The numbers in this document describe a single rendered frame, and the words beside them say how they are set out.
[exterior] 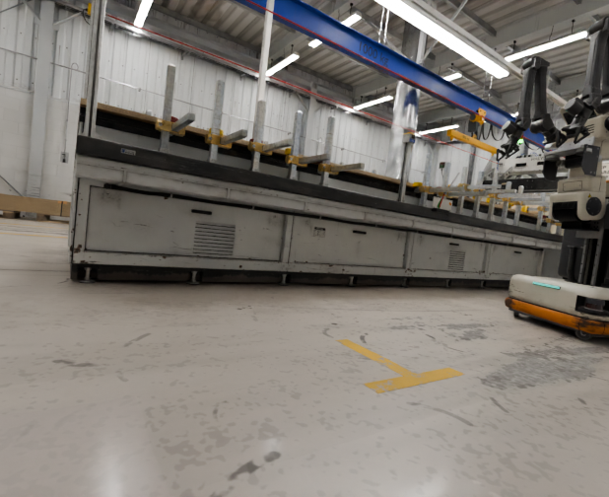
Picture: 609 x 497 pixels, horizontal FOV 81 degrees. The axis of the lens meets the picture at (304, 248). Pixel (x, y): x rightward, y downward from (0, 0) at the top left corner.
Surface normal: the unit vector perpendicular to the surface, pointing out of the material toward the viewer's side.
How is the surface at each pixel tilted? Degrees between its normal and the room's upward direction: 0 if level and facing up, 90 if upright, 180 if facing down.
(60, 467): 0
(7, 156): 90
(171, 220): 91
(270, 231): 90
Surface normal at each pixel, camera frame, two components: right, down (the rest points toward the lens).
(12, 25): 0.55, 0.11
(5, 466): 0.12, -0.99
